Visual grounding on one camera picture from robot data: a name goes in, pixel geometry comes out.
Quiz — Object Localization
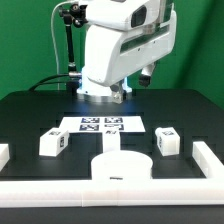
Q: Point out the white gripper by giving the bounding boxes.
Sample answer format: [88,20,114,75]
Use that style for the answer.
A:
[83,10,177,104]

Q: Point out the white round stool seat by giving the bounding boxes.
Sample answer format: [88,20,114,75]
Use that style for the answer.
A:
[91,150,153,181]

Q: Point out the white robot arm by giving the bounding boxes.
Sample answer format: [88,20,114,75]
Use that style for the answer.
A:
[78,0,177,103]

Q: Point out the white marker sheet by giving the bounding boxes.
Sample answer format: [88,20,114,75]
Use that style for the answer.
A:
[60,116,145,133]

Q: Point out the white front fence bar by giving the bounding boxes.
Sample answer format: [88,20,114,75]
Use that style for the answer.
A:
[0,179,224,208]

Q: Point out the white left fence bar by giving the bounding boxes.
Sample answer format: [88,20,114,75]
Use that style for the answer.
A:
[0,144,10,171]

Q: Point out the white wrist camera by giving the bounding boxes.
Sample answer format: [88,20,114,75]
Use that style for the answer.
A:
[86,0,160,31]

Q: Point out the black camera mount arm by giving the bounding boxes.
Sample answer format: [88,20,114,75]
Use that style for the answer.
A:
[59,3,87,94]

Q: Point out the white cable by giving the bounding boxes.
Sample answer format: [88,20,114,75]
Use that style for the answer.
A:
[50,0,80,91]

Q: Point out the black cables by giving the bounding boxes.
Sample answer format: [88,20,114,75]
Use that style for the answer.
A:
[27,73,82,92]

